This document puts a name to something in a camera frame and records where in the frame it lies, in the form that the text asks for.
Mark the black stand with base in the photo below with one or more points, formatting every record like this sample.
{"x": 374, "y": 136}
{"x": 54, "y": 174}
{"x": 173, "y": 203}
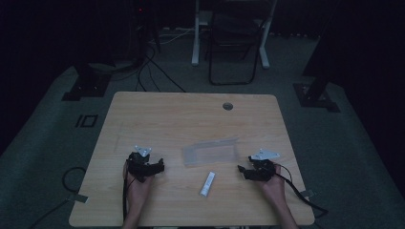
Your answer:
{"x": 315, "y": 95}

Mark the white tube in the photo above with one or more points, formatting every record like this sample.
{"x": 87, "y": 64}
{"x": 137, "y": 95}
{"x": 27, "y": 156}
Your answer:
{"x": 207, "y": 183}

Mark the black folding chair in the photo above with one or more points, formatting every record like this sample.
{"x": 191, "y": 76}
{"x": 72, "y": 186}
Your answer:
{"x": 235, "y": 31}

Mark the grey tape strip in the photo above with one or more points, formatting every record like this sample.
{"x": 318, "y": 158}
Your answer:
{"x": 307, "y": 193}
{"x": 78, "y": 198}

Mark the black stand base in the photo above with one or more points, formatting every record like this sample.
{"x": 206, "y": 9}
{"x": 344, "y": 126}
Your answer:
{"x": 87, "y": 84}

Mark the person's right hand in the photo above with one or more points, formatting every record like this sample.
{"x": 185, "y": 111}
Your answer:
{"x": 274, "y": 187}

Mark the grey table grommet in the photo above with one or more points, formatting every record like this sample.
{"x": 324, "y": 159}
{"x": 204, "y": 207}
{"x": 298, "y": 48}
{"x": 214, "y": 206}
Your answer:
{"x": 227, "y": 106}

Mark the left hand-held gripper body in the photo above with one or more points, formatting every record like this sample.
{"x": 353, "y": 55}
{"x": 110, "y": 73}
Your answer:
{"x": 139, "y": 166}

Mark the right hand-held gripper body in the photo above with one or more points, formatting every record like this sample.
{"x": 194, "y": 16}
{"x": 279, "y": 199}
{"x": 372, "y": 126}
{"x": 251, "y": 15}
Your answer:
{"x": 263, "y": 167}

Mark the dark computer tower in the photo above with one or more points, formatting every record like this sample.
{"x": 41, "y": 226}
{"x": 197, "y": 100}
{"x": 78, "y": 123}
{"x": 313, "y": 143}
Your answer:
{"x": 141, "y": 28}

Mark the white desk leg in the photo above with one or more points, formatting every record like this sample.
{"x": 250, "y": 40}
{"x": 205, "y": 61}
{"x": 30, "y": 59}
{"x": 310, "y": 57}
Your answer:
{"x": 196, "y": 38}
{"x": 265, "y": 47}

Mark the clear plastic bag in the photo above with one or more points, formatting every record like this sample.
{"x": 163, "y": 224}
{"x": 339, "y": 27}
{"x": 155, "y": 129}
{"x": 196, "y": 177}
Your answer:
{"x": 210, "y": 152}

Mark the person's left hand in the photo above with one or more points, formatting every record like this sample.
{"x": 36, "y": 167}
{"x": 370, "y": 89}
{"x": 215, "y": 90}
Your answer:
{"x": 137, "y": 187}

